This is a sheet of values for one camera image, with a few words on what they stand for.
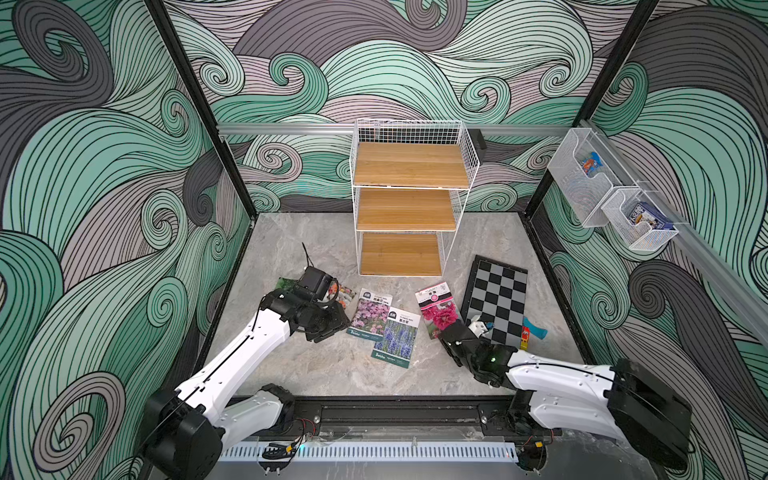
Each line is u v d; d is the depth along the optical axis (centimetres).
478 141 94
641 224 64
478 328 78
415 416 74
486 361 63
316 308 66
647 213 66
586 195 83
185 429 37
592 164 83
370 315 92
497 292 93
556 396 50
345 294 98
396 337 88
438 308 91
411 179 72
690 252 59
